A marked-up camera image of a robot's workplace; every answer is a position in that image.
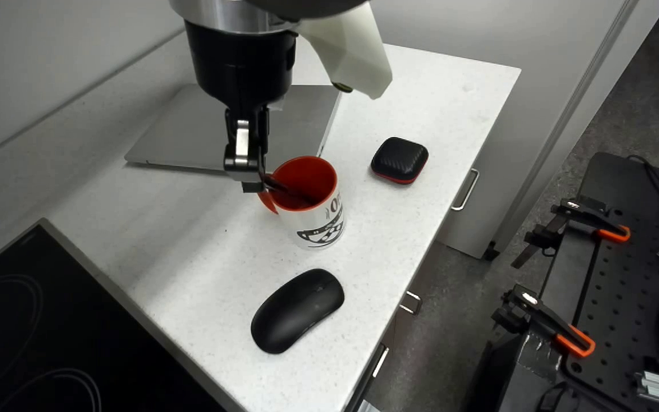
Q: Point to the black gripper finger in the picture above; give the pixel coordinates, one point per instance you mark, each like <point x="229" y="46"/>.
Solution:
<point x="262" y="139"/>
<point x="238" y="146"/>

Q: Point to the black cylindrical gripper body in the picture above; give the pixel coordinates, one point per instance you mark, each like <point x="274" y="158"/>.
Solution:
<point x="242" y="64"/>

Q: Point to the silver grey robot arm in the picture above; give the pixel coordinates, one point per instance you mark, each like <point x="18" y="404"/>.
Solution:
<point x="229" y="9"/>

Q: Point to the grey closed laptop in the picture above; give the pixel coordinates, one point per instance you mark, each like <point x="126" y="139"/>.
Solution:
<point x="171" y="139"/>

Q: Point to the white mug orange inside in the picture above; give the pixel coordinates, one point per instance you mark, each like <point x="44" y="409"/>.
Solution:
<point x="320" y="221"/>

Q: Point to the black case red trim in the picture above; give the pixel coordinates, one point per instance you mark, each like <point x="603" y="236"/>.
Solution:
<point x="399" y="158"/>

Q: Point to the black computer mouse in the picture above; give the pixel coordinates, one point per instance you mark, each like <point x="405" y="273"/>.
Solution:
<point x="296" y="310"/>

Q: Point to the white cabinet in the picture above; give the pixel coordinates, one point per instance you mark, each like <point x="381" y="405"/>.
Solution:
<point x="544" y="139"/>

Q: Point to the black induction cooktop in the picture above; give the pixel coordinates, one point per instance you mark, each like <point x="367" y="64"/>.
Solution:
<point x="40" y="345"/>

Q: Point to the black perforated mounting board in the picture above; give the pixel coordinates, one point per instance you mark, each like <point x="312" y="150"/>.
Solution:
<point x="619" y="305"/>

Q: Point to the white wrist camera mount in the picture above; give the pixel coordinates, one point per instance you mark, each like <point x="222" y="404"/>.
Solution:
<point x="354" y="53"/>

